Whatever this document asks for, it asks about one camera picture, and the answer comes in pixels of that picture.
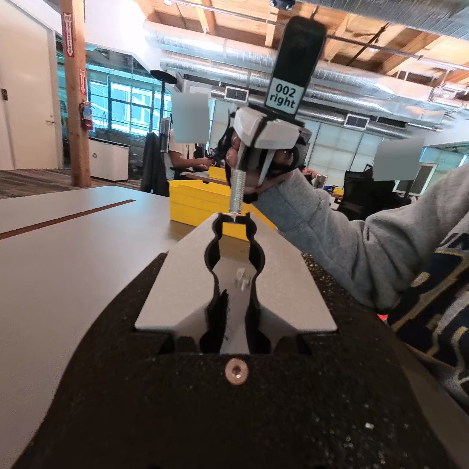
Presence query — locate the black floor lamp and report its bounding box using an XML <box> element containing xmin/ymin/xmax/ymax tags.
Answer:
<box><xmin>150</xmin><ymin>70</ymin><xmax>178</xmax><ymax>147</ymax></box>

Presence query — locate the black office chair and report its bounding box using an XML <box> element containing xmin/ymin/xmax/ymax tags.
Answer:
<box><xmin>336</xmin><ymin>170</ymin><xmax>398</xmax><ymax>221</ymax></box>

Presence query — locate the red fire extinguisher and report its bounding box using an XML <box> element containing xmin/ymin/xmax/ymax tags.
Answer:
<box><xmin>79</xmin><ymin>101</ymin><xmax>94</xmax><ymax>131</ymax></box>

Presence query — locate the person's right hand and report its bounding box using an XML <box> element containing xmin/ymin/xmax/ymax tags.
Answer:
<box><xmin>225</xmin><ymin>133</ymin><xmax>299</xmax><ymax>195</ymax></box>

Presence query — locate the long silver threaded bolt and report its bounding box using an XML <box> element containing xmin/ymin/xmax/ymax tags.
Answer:
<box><xmin>228</xmin><ymin>167</ymin><xmax>247</xmax><ymax>217</ymax></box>

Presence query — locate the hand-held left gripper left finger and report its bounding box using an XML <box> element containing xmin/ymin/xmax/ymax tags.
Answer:
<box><xmin>135</xmin><ymin>212</ymin><xmax>224</xmax><ymax>341</ymax></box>

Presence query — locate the white door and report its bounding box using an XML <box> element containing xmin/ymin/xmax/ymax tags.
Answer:
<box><xmin>0</xmin><ymin>22</ymin><xmax>63</xmax><ymax>171</ymax></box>

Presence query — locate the black jacket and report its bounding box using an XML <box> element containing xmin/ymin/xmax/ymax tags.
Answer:
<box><xmin>140</xmin><ymin>133</ymin><xmax>170</xmax><ymax>196</ymax></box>

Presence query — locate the wooden post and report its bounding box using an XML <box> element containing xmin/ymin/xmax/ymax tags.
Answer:
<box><xmin>60</xmin><ymin>0</ymin><xmax>91</xmax><ymax>187</ymax></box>

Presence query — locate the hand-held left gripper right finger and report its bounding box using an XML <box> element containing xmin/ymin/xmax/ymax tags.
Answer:
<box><xmin>244</xmin><ymin>212</ymin><xmax>338</xmax><ymax>339</ymax></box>

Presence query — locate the person's printed sweatshirt torso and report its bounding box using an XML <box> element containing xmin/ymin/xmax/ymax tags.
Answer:
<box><xmin>386</xmin><ymin>234</ymin><xmax>469</xmax><ymax>411</ymax></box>

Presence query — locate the person's right forearm grey sleeve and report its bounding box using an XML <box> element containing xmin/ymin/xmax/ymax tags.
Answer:
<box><xmin>253</xmin><ymin>164</ymin><xmax>469</xmax><ymax>313</ymax></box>

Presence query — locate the silver ceiling duct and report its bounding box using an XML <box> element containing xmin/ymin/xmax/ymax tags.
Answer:
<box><xmin>143</xmin><ymin>20</ymin><xmax>469</xmax><ymax>110</ymax></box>

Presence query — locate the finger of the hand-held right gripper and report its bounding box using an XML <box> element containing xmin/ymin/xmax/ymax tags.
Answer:
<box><xmin>233</xmin><ymin>108</ymin><xmax>270</xmax><ymax>172</ymax></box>
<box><xmin>255</xmin><ymin>119</ymin><xmax>311</xmax><ymax>186</ymax></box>

